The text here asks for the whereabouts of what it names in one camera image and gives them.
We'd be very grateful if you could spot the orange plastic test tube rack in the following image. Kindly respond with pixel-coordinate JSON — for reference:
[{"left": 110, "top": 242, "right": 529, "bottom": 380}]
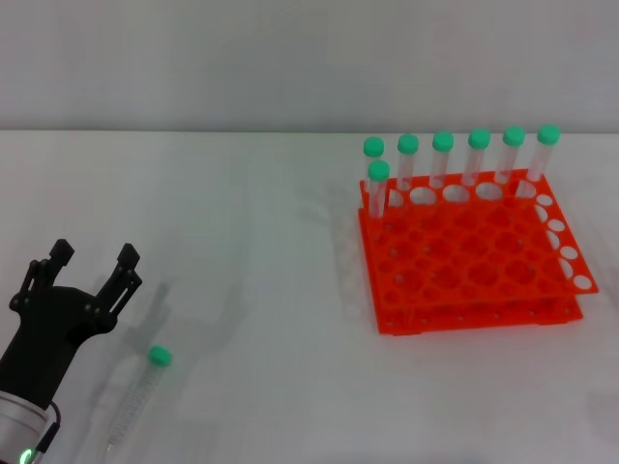
[{"left": 357, "top": 167, "right": 600, "bottom": 337}]

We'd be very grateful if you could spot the green capped clear test tube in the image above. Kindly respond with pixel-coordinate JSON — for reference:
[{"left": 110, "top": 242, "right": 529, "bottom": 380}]
[
  {"left": 367, "top": 159, "right": 392, "bottom": 219},
  {"left": 492, "top": 125, "right": 527, "bottom": 185},
  {"left": 461, "top": 128, "right": 492, "bottom": 188},
  {"left": 104, "top": 345, "right": 174, "bottom": 455},
  {"left": 396, "top": 132, "right": 420, "bottom": 192},
  {"left": 429, "top": 130, "right": 455, "bottom": 189},
  {"left": 362, "top": 136, "right": 387, "bottom": 194},
  {"left": 516, "top": 124, "right": 561, "bottom": 197}
]

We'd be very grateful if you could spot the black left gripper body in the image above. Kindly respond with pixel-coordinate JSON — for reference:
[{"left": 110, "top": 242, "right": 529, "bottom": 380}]
[{"left": 0, "top": 285, "right": 106, "bottom": 410}]

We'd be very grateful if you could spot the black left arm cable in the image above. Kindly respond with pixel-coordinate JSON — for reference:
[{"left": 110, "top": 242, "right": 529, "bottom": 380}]
[{"left": 32, "top": 401, "right": 63, "bottom": 464}]

